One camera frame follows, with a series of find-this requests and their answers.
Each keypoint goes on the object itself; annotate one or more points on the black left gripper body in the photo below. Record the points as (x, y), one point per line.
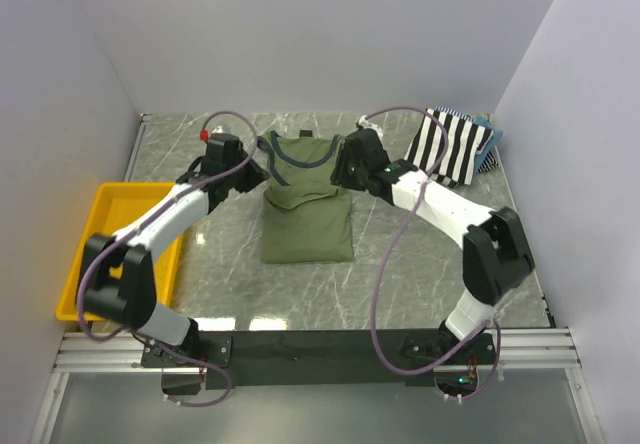
(237, 179)

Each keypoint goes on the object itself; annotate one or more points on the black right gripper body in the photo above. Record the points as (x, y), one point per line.
(356, 175)

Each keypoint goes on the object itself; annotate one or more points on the olive green tank top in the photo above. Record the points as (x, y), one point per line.
(305, 218)

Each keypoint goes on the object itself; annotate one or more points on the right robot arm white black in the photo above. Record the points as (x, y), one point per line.
(496, 256)

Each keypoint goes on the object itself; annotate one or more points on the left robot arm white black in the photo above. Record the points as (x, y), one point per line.
(117, 279)

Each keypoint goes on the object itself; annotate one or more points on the black white striped folded top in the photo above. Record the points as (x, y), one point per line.
(451, 159)

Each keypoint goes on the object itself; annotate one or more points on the blue striped folded garment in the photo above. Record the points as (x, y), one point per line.
(481, 165)

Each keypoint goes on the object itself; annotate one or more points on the black base crossbar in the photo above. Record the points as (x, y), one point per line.
(329, 357)

